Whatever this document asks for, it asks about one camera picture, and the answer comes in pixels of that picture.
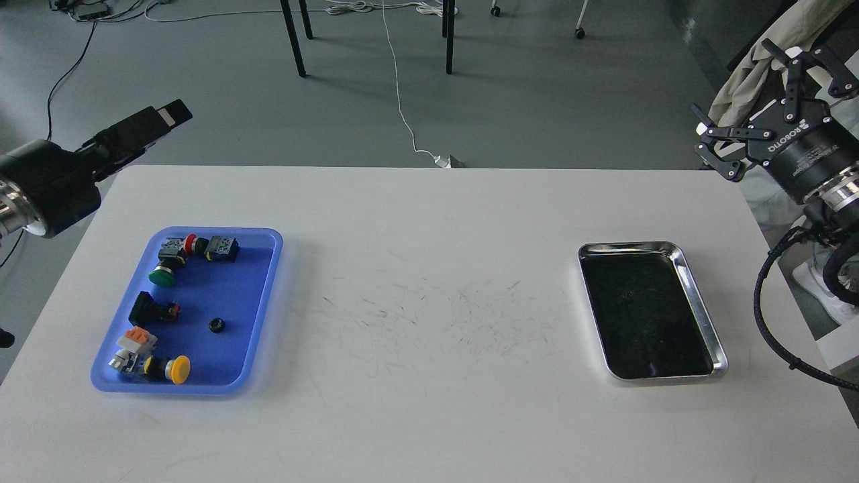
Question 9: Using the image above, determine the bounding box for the red push button switch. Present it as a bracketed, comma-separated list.
[158, 233, 210, 258]

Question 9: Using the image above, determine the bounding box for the black switch contact block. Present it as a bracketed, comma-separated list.
[203, 235, 240, 263]

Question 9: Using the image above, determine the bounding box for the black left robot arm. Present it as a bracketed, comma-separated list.
[1, 100, 193, 239]

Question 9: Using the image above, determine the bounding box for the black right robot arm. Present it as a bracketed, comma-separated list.
[691, 38, 858, 391]

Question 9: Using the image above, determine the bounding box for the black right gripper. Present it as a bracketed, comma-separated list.
[690, 38, 858, 205]

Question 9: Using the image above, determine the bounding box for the blue plastic tray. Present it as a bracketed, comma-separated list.
[90, 226, 283, 395]

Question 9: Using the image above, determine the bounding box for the white floor cable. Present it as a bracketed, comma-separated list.
[325, 0, 464, 158]

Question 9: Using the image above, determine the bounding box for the white power adapter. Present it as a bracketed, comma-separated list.
[434, 155, 466, 169]

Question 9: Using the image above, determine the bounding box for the orange grey contact block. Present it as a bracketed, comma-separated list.
[108, 326, 158, 375]

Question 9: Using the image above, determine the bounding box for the yellow push button switch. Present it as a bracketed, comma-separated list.
[138, 356, 191, 385]

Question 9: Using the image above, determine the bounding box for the black floor cable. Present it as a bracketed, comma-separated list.
[0, 0, 162, 269]

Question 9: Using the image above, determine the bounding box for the green push button switch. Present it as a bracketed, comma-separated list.
[147, 257, 184, 287]

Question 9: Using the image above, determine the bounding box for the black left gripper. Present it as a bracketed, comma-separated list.
[1, 100, 193, 239]

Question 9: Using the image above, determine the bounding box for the silver metal tray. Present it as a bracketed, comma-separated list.
[577, 241, 729, 385]

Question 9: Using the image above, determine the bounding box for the black red switch module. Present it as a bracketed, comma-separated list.
[127, 291, 181, 328]

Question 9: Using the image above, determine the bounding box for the white chair with cloth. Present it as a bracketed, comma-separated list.
[709, 1, 854, 127]

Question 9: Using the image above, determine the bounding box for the black table leg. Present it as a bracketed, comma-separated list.
[442, 0, 456, 74]
[279, 0, 314, 78]

